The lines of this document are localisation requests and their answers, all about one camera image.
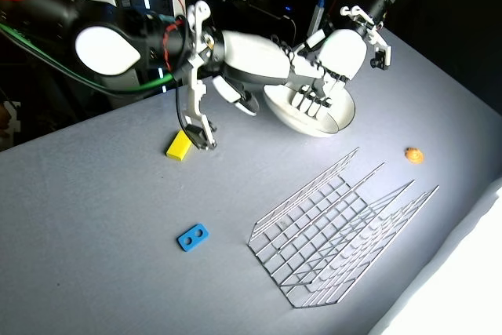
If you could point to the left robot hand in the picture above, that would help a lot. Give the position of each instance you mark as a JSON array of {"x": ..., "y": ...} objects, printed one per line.
[{"x": 345, "y": 52}]

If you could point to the orange swirl cookie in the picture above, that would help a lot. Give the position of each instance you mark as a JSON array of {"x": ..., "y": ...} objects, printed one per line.
[{"x": 414, "y": 155}]

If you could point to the yellow rectangular block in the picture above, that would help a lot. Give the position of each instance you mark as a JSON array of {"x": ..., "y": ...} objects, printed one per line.
[{"x": 179, "y": 146}]

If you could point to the blue block with two holes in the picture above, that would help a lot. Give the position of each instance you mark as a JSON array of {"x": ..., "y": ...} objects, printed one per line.
[{"x": 192, "y": 237}]

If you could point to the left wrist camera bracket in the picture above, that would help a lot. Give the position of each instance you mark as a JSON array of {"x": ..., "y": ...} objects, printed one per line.
[{"x": 382, "y": 52}]

